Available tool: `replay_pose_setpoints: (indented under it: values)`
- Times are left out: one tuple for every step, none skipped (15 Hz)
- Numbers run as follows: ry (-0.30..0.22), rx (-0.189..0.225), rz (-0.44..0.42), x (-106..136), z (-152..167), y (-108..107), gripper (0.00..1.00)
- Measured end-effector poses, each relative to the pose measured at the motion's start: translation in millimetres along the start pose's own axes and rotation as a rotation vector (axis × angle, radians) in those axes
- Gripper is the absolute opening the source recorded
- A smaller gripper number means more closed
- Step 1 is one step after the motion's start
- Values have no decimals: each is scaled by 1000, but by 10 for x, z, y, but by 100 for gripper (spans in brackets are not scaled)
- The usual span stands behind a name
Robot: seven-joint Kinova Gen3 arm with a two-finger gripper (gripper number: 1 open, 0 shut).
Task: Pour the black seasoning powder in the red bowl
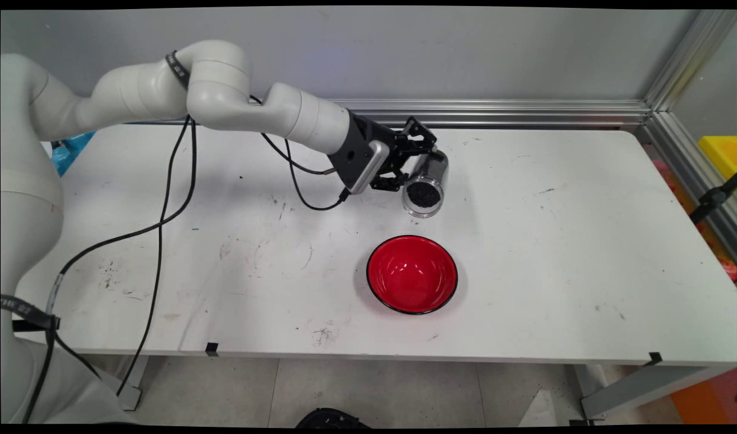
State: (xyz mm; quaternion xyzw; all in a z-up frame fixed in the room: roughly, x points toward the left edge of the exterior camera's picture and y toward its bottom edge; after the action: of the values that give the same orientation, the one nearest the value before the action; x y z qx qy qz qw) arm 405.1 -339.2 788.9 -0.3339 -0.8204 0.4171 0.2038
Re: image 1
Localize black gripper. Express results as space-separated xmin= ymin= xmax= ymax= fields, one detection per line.
xmin=359 ymin=115 xmax=439 ymax=193

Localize clear jar with black seeds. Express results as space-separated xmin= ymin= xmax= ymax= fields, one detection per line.
xmin=401 ymin=146 xmax=450 ymax=219

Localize red bowl with black rim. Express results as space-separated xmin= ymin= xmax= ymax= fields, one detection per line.
xmin=366 ymin=235 xmax=459 ymax=315

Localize black round floor object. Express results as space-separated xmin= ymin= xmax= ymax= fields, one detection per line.
xmin=296 ymin=407 xmax=372 ymax=429

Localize black clamp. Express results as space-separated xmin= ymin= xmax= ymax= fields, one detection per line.
xmin=689 ymin=174 xmax=737 ymax=225

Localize yellow box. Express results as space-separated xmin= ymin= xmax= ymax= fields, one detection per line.
xmin=698 ymin=136 xmax=737 ymax=180

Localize white table leg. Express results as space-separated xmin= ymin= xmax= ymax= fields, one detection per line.
xmin=576 ymin=363 xmax=736 ymax=420
xmin=100 ymin=356 xmax=149 ymax=412

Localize blue plastic bag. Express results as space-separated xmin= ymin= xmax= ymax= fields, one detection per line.
xmin=52 ymin=131 xmax=96 ymax=177

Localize orange box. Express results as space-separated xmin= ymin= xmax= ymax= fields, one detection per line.
xmin=670 ymin=368 xmax=737 ymax=424

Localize aluminium frame rail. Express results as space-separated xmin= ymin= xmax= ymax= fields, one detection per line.
xmin=248 ymin=98 xmax=652 ymax=128
xmin=636 ymin=112 xmax=737 ymax=261

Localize black cable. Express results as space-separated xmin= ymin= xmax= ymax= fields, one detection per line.
xmin=43 ymin=93 xmax=339 ymax=314
xmin=116 ymin=118 xmax=348 ymax=397

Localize aluminium frame post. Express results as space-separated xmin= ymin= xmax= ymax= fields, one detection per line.
xmin=644 ymin=9 xmax=736 ymax=115

